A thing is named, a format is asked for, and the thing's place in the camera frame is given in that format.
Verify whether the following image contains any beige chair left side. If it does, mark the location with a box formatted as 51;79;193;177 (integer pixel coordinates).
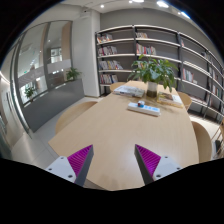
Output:
55;101;97;133

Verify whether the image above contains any yellow green book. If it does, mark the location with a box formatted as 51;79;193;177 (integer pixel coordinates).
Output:
157;92;183;107

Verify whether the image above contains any white power strip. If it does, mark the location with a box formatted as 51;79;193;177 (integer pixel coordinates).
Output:
128;102;161;116

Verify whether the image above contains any large dark metal bookshelf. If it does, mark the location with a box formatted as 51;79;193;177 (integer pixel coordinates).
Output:
95;25;224;123

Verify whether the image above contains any green potted plant white pot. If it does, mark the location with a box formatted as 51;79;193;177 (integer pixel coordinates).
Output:
128;54;178;98

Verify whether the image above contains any potted plant behind glass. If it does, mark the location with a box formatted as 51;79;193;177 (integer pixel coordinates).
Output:
66;67;81;81

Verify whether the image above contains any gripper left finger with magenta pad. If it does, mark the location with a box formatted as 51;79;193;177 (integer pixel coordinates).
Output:
46;145;94;186

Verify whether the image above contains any small plant lower left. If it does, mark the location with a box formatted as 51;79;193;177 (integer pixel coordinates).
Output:
25;87;35;102

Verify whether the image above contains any beige chair right near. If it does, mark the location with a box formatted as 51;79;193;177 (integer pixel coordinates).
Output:
192;121;212;163

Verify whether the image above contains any beige chair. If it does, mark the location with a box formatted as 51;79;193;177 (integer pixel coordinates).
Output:
192;121;212;163
55;101;97;133
178;92;192;109

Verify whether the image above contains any white and red charger plug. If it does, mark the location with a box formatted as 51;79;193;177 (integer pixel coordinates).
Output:
137;101;145;107

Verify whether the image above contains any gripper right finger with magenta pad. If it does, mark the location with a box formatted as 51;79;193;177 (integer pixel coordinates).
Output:
134;144;181;185

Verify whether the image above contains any beige chair right far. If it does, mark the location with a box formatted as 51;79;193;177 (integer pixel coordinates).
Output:
178;92;192;109

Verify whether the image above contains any beige chair table end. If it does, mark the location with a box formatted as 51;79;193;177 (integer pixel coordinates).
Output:
110;82;126;92

